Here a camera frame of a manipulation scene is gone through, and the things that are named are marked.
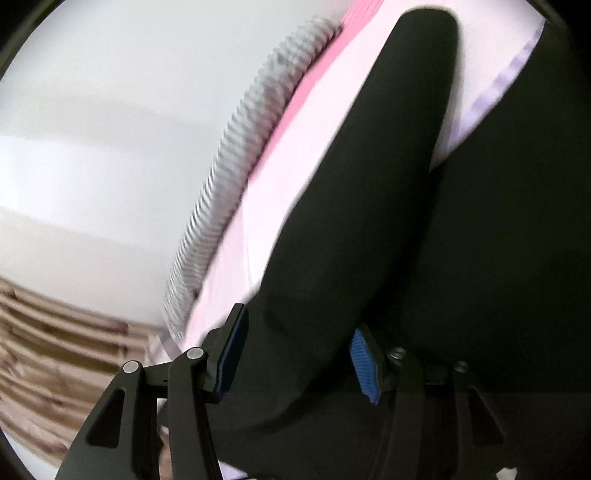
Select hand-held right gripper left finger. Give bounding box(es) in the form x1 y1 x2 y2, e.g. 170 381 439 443
54 303 250 480

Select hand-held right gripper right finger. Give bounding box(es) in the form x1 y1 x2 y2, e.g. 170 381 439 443
349 323 528 480

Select black pants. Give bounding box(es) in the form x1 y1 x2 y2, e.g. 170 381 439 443
203 7 591 480

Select beige patterned curtain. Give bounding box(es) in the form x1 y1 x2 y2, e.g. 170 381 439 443
0 274 162 467

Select pink bed sheet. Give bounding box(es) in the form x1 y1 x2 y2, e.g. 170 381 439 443
175 0 462 365

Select grey white striped bolster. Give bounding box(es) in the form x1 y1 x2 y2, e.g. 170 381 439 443
161 16 345 342

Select purple checked blanket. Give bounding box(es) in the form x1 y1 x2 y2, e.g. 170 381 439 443
443 21 548 158

